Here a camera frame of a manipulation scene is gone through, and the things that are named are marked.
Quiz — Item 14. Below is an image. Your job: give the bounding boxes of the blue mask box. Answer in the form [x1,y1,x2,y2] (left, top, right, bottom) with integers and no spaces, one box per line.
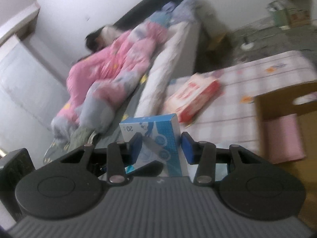
[119,114,188,177]

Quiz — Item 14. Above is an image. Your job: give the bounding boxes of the checked low mattress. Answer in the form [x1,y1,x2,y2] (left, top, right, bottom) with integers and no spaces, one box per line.
[180,51,316,154]

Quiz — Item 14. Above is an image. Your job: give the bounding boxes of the red pink wipes pack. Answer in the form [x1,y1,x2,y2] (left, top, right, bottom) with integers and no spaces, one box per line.
[164,74,221,123]

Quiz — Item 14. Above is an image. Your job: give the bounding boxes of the green floral pillow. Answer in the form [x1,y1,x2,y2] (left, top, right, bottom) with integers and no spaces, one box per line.
[43,127,98,165]

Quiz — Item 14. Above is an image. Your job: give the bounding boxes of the pink and grey quilt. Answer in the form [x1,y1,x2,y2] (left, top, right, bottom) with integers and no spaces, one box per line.
[51,11,171,144]

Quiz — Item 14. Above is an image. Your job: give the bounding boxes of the brown cardboard box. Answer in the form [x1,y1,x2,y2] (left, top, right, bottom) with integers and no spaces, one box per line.
[254,81,317,229]

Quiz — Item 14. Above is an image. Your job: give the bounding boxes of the pink folded cloth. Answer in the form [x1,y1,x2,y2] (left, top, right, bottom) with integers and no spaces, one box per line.
[264,114,306,164]

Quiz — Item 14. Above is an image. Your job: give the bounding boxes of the white plaid mattress pad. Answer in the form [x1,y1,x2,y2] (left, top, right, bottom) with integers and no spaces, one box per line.
[134,22,201,117]

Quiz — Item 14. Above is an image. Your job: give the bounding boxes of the sleeping person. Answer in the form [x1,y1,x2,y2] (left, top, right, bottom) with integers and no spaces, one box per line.
[85,25,123,53]

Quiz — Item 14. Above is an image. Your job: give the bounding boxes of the blue clothes pile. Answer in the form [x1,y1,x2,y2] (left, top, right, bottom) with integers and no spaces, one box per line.
[162,0,197,25]

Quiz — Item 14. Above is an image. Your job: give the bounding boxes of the green paper bag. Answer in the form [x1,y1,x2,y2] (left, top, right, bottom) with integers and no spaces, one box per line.
[266,1,289,27]

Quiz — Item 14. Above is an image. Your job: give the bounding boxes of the black headboard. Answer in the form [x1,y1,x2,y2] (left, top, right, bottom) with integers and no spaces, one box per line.
[112,0,187,30]

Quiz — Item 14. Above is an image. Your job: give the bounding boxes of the open box with pink items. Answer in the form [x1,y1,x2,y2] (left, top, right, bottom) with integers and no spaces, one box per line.
[273,0,312,29]

